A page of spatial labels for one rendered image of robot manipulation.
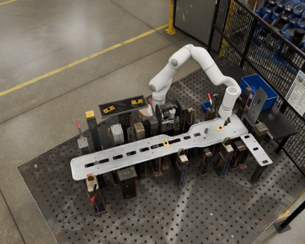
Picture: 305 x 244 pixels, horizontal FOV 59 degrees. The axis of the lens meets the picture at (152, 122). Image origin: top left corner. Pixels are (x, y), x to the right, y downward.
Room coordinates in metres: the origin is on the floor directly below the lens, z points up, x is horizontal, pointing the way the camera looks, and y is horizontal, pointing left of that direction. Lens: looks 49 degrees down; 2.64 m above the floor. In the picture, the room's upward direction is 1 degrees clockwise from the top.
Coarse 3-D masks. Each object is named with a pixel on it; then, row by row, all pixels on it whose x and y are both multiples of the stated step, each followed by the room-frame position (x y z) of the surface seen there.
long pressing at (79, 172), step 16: (192, 128) 1.36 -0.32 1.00; (208, 128) 1.36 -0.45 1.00; (240, 128) 1.37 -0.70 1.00; (128, 144) 1.19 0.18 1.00; (144, 144) 1.20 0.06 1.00; (176, 144) 1.20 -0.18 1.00; (192, 144) 1.20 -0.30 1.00; (208, 144) 1.21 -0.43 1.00; (80, 160) 1.05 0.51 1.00; (112, 160) 1.05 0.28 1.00; (128, 160) 1.06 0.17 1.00; (144, 160) 1.06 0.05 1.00; (80, 176) 0.92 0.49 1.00
